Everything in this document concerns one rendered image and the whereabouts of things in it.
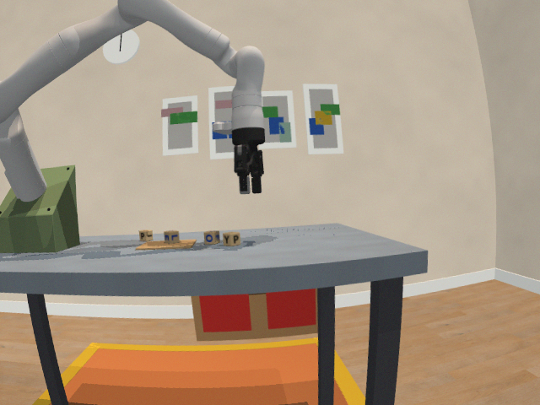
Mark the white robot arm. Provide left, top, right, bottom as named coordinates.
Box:
left=0, top=0, right=265, bottom=202

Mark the tan letter block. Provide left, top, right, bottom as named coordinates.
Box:
left=223, top=232, right=240, bottom=246
left=204, top=231, right=220, bottom=245
left=164, top=230, right=180, bottom=244
left=139, top=229, right=153, bottom=241

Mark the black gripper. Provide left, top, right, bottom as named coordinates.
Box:
left=232, top=127, right=265, bottom=194

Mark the tan flat mat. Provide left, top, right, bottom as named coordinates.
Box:
left=136, top=240, right=197, bottom=251

